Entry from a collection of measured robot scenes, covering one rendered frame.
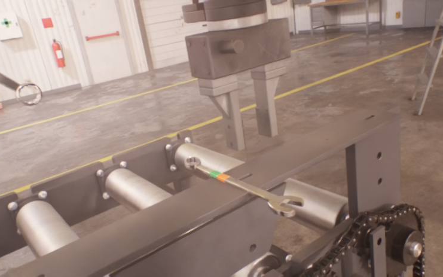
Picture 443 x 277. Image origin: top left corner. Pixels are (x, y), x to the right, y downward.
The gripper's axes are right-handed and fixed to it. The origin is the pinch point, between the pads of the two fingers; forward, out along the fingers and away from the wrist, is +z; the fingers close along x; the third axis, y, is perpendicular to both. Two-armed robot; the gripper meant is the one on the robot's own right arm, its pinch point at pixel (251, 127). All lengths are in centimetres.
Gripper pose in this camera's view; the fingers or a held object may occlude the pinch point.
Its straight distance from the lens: 53.2
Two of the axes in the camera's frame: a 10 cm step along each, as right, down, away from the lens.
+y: 6.0, 1.8, -7.8
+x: 7.9, -3.1, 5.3
